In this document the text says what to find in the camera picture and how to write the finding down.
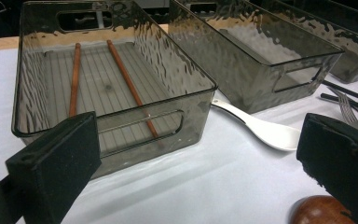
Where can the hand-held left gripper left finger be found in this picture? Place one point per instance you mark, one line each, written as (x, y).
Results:
(56, 168)

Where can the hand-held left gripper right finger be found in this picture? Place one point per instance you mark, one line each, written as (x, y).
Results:
(345, 161)

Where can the silver metal fork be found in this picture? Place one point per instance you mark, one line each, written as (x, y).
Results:
(346, 109)

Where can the brown wooden spoon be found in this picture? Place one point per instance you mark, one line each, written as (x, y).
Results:
(317, 211)

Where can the black chopstick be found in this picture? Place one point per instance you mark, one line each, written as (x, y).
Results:
(332, 98)

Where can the brown chopsticks pair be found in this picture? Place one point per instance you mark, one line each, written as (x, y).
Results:
(351, 92)

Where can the white ceramic spoon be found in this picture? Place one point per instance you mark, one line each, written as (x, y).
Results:
(273, 133)

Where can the brown wooden chopstick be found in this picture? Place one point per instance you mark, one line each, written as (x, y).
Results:
(127, 81)
(74, 81)

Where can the smoky clear plastic bin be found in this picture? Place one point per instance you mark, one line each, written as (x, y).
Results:
(174, 71)
(230, 68)
(351, 53)

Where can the white table cover sheet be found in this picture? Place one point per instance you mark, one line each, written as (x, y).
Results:
(199, 186)

